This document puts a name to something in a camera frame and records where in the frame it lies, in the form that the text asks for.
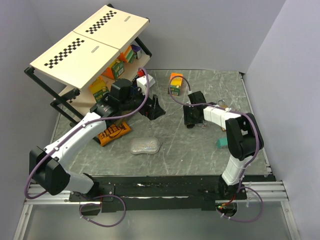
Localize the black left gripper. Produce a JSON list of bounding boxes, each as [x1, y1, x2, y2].
[[120, 84, 166, 120]]

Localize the silver keys of yellow padlock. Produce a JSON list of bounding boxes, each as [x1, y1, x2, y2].
[[198, 122, 209, 129]]

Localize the large brass padlock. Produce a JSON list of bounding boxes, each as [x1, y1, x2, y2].
[[217, 99, 228, 109]]

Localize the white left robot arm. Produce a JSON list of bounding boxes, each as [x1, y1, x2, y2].
[[29, 76, 166, 201]]

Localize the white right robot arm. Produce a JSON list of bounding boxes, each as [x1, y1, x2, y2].
[[183, 91, 264, 199]]

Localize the silver glitter sponge pad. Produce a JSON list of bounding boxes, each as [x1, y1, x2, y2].
[[129, 137, 162, 155]]

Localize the orange green box on table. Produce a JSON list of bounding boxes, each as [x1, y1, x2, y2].
[[167, 72, 183, 96]]

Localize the teal rectangular box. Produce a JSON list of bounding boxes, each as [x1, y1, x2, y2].
[[216, 137, 228, 149]]

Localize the orange snack bag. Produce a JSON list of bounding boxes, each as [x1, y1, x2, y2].
[[98, 122, 131, 147]]

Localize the orange green box middle shelf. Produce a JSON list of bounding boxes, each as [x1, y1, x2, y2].
[[102, 58, 125, 80]]

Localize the orange green box shelf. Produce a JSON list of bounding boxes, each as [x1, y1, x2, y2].
[[118, 45, 136, 64], [102, 58, 125, 80]]

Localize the orange green box upper shelf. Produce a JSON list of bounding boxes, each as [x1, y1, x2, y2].
[[118, 45, 136, 64]]

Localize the yellow green box lower shelf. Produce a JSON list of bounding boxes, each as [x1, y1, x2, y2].
[[89, 76, 109, 103]]

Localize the purple white small box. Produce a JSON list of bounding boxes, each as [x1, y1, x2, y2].
[[131, 44, 143, 60]]

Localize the beige two-tier shelf rack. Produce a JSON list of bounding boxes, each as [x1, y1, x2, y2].
[[24, 4, 152, 126]]

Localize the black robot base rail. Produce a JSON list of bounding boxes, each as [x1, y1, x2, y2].
[[69, 175, 247, 213]]

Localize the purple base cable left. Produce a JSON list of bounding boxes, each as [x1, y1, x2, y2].
[[79, 193, 127, 228]]

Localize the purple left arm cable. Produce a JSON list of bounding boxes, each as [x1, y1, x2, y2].
[[24, 66, 151, 200]]

